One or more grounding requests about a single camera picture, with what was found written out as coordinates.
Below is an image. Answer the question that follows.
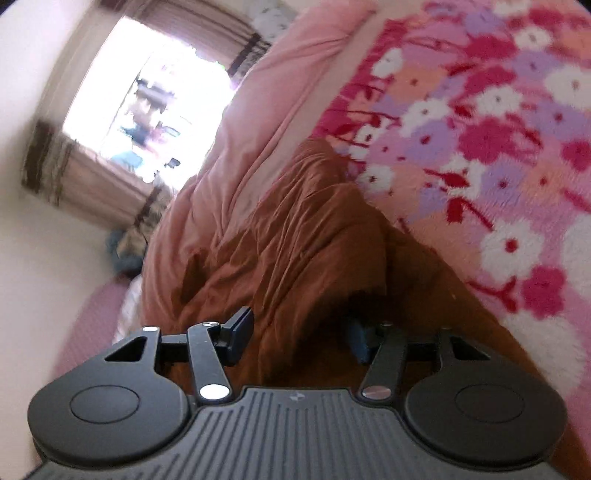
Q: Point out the blue bundle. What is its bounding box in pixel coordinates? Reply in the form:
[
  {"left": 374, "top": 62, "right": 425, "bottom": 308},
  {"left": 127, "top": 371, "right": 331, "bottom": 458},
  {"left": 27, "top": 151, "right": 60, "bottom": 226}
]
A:
[{"left": 105, "top": 226, "right": 153, "bottom": 277}]

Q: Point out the white floral padded board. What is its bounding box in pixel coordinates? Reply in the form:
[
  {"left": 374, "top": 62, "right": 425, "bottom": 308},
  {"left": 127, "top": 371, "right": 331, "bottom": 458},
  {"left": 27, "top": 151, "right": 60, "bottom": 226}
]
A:
[{"left": 252, "top": 0, "right": 298, "bottom": 33}]

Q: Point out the striped beige curtain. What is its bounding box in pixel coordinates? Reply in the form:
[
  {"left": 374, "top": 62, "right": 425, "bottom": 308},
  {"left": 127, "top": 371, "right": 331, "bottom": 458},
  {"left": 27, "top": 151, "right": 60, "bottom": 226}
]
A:
[
  {"left": 21, "top": 117, "right": 169, "bottom": 232},
  {"left": 99, "top": 0, "right": 273, "bottom": 86}
]

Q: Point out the brown garment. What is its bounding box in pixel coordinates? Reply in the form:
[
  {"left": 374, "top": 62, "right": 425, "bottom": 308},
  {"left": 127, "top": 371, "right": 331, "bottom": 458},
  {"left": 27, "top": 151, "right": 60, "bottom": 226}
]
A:
[{"left": 141, "top": 137, "right": 588, "bottom": 480}]

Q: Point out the white crumpled blanket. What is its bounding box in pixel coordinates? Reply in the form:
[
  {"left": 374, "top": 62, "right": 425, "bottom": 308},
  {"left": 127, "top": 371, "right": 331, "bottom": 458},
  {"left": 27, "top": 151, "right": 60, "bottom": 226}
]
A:
[{"left": 113, "top": 277, "right": 147, "bottom": 337}]

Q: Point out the floral pink blanket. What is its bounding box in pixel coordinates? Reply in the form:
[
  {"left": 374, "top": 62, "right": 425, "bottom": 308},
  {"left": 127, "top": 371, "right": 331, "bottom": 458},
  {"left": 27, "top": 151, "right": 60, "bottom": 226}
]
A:
[{"left": 308, "top": 0, "right": 591, "bottom": 480}]

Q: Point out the pink quilt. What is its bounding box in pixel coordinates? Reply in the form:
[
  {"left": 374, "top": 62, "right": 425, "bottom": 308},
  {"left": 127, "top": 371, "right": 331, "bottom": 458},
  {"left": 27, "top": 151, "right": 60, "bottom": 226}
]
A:
[{"left": 141, "top": 0, "right": 386, "bottom": 296}]

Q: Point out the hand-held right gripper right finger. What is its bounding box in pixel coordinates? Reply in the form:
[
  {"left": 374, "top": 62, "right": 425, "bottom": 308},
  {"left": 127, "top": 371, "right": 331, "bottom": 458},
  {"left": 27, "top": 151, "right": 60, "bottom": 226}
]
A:
[{"left": 347, "top": 315, "right": 498, "bottom": 400}]

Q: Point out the bright window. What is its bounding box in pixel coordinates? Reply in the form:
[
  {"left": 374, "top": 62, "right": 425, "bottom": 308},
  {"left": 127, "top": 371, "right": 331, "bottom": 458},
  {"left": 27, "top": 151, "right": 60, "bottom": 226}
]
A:
[{"left": 62, "top": 16, "right": 242, "bottom": 182}]

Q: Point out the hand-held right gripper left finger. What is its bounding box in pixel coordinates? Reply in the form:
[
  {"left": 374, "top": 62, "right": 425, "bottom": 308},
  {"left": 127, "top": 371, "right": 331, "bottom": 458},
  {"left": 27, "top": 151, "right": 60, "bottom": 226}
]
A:
[{"left": 104, "top": 306, "right": 255, "bottom": 402}]

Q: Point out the pink bed sheet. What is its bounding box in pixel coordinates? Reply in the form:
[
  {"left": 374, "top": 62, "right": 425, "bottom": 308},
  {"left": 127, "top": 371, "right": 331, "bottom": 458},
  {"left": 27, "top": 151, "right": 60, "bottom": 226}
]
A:
[{"left": 323, "top": 18, "right": 393, "bottom": 107}]

